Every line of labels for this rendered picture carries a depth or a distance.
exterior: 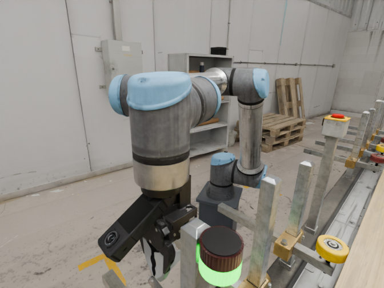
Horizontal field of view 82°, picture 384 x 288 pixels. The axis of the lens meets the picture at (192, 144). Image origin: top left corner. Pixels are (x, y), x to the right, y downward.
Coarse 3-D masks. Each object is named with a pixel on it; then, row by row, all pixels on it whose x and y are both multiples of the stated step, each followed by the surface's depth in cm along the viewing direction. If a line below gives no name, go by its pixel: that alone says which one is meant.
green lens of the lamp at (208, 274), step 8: (200, 264) 30; (200, 272) 31; (208, 272) 29; (216, 272) 28; (232, 272) 28; (240, 272) 30; (208, 280) 29; (216, 280) 29; (224, 280) 28; (232, 280) 29
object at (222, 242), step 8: (208, 232) 31; (216, 232) 31; (224, 232) 31; (232, 232) 31; (208, 240) 30; (216, 240) 30; (224, 240) 30; (232, 240) 30; (240, 240) 30; (208, 248) 29; (216, 248) 29; (224, 248) 29; (232, 248) 29; (240, 248) 29; (224, 256) 28; (224, 272) 28
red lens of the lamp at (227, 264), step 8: (200, 240) 30; (200, 248) 30; (200, 256) 30; (208, 256) 28; (216, 256) 28; (232, 256) 28; (240, 256) 28; (208, 264) 28; (216, 264) 28; (224, 264) 28; (232, 264) 28; (240, 264) 29
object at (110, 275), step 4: (108, 272) 60; (112, 272) 60; (104, 276) 59; (108, 276) 59; (112, 276) 59; (116, 276) 59; (104, 280) 58; (108, 280) 58; (112, 280) 58; (116, 280) 58; (120, 280) 58; (104, 284) 59; (108, 284) 57; (112, 284) 57; (116, 284) 57; (120, 284) 57
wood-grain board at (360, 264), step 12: (372, 204) 85; (372, 216) 78; (360, 228) 72; (372, 228) 72; (360, 240) 67; (372, 240) 67; (360, 252) 63; (372, 252) 63; (348, 264) 59; (360, 264) 59; (372, 264) 59; (348, 276) 55; (360, 276) 55; (372, 276) 55
